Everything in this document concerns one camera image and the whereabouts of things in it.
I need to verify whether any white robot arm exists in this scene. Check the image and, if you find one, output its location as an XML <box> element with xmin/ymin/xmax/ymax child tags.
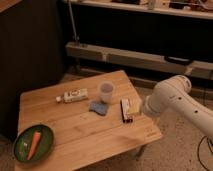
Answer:
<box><xmin>128</xmin><ymin>75</ymin><xmax>213</xmax><ymax>140</ymax></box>

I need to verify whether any wooden shelf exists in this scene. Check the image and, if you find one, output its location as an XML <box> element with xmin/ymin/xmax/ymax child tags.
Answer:
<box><xmin>62</xmin><ymin>0</ymin><xmax>213</xmax><ymax>20</ymax></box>

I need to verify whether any wooden table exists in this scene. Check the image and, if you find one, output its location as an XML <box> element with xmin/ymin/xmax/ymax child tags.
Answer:
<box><xmin>15</xmin><ymin>70</ymin><xmax>162</xmax><ymax>171</ymax></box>

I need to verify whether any black cable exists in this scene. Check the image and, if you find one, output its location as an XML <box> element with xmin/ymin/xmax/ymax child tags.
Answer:
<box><xmin>197</xmin><ymin>135</ymin><xmax>213</xmax><ymax>171</ymax></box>

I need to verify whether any white ceramic cup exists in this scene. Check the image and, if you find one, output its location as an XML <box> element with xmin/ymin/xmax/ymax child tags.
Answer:
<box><xmin>98</xmin><ymin>81</ymin><xmax>114</xmax><ymax>103</ymax></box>

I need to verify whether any small snack box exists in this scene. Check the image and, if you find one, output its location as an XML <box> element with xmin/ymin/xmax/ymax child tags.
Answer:
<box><xmin>120</xmin><ymin>99</ymin><xmax>133</xmax><ymax>123</ymax></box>

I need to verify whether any metal stand pole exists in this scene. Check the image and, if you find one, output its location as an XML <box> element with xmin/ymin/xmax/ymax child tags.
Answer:
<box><xmin>68</xmin><ymin>0</ymin><xmax>80</xmax><ymax>45</ymax></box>

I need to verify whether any orange carrot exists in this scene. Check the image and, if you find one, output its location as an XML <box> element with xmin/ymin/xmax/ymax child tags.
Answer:
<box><xmin>27</xmin><ymin>131</ymin><xmax>41</xmax><ymax>160</ymax></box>

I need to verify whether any green plate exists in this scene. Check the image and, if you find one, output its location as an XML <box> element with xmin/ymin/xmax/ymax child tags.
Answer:
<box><xmin>13</xmin><ymin>124</ymin><xmax>54</xmax><ymax>164</ymax></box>

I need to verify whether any blue cloth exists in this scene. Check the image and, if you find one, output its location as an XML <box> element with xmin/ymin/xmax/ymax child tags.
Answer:
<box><xmin>89</xmin><ymin>101</ymin><xmax>108</xmax><ymax>116</ymax></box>

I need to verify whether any white plastic bottle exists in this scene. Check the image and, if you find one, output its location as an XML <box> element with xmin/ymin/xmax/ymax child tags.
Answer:
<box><xmin>56</xmin><ymin>88</ymin><xmax>88</xmax><ymax>103</ymax></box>

